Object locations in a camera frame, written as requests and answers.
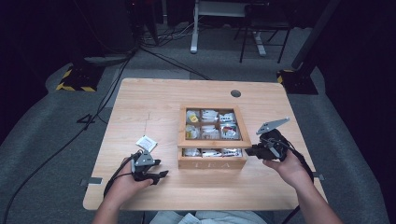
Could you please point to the grey metal table bracket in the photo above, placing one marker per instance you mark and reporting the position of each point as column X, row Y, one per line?
column 91, row 181
column 318, row 176

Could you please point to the group of packets in compartments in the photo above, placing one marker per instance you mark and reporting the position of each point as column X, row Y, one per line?
column 213, row 126

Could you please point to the person's right hand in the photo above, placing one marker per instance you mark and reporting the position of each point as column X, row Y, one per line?
column 291, row 169

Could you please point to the black chair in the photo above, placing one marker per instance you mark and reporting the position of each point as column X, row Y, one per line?
column 264, row 25

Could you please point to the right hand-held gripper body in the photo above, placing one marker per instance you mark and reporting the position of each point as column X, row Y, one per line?
column 274, row 144

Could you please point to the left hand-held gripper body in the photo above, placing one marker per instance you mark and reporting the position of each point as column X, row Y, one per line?
column 143, row 161

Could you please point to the dark slanted stand pole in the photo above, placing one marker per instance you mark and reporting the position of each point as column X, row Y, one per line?
column 314, row 34

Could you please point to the black yellow striped stand base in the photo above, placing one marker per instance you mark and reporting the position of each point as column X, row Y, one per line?
column 79, row 79
column 299, row 82

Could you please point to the white square tea bag sachet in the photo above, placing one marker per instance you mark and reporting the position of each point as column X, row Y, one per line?
column 147, row 143

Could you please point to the white desk frame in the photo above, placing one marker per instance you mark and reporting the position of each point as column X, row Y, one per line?
column 194, row 28

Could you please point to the wooden tea box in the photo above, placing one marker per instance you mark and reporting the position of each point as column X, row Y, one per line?
column 213, row 144

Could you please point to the person's light clothing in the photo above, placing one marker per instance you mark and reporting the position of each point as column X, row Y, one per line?
column 211, row 217

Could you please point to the person's left hand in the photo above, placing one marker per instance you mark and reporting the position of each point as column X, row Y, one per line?
column 124, row 183

